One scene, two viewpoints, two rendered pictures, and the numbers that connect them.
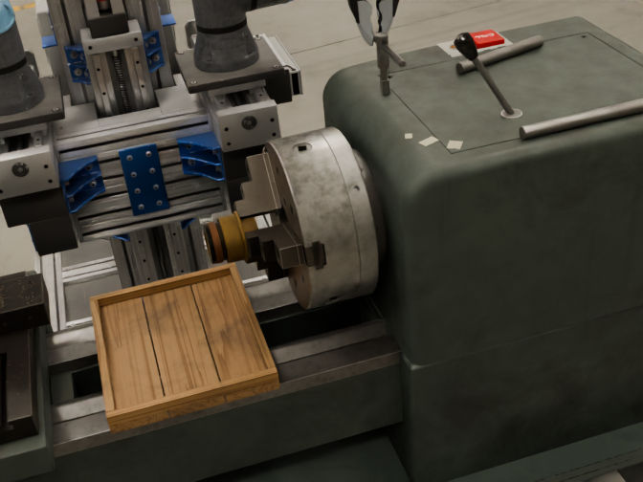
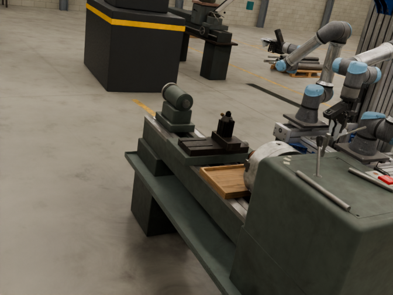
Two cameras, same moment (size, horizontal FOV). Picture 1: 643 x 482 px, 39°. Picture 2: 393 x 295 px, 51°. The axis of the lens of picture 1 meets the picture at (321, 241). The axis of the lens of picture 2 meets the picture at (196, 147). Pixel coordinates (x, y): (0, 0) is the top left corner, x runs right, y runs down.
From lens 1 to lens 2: 1.73 m
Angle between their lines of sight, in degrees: 64
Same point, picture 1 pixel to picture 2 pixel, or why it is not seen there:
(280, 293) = not seen: hidden behind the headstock
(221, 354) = (233, 187)
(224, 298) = not seen: hidden behind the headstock
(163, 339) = (237, 177)
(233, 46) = (358, 143)
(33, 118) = (297, 122)
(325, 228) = (254, 161)
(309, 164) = (271, 146)
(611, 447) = not seen: outside the picture
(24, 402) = (195, 148)
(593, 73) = (369, 199)
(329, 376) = (234, 211)
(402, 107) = (311, 157)
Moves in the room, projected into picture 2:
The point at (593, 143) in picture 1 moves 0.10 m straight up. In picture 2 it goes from (306, 192) to (313, 169)
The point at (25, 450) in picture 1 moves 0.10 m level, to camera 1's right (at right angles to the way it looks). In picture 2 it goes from (183, 155) to (187, 163)
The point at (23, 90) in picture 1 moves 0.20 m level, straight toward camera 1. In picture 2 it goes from (304, 115) to (282, 117)
